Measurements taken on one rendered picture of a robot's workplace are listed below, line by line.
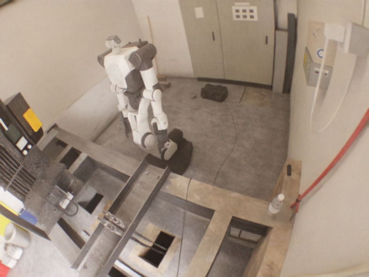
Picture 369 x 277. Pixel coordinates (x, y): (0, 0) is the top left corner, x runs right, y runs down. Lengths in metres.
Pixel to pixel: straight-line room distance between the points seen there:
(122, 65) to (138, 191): 0.82
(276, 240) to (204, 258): 0.38
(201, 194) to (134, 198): 0.43
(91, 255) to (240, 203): 0.96
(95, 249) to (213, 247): 0.71
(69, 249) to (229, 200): 1.11
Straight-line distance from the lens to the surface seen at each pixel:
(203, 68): 3.21
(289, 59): 2.90
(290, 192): 1.13
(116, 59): 1.20
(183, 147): 1.97
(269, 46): 2.78
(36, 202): 1.42
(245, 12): 2.71
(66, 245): 1.40
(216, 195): 1.06
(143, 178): 1.23
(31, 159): 1.53
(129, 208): 1.17
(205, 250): 0.97
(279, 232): 1.03
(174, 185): 1.13
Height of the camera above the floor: 1.62
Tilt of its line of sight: 45 degrees down
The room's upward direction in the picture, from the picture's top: 16 degrees counter-clockwise
